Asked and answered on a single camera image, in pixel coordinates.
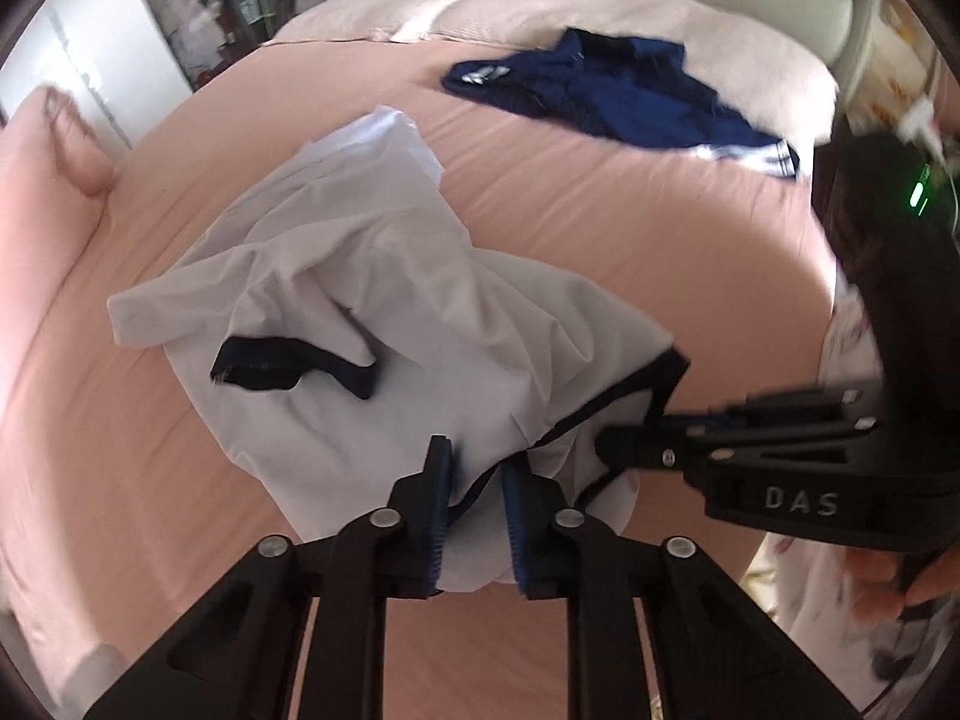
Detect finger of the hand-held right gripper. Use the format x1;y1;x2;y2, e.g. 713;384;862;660
651;381;884;440
596;420;758;485

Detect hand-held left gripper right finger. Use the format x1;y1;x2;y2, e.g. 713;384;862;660
501;457;863;720

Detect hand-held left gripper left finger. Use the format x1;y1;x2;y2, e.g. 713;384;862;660
82;435;455;720

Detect white shirt with navy trim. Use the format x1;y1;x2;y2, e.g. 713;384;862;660
107;105;691;597

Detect navy blue shorts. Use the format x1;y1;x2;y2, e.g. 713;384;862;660
441;28;801;181

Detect person's right hand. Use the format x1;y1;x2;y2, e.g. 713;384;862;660
842;540;960;625

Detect pink round bed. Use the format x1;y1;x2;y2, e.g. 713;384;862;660
0;41;841;720

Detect white power adapter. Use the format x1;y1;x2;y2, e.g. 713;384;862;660
896;101;946;166

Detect pale pink textured pillow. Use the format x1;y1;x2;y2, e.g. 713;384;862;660
394;0;839;143
277;0;526;42

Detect pink rolled duvet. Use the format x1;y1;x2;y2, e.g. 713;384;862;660
0;86;117;421

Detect glass-door wardrobe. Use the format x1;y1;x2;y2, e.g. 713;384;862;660
124;0;361;91

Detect white glossy wardrobe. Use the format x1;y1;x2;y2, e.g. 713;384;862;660
0;0;196;158

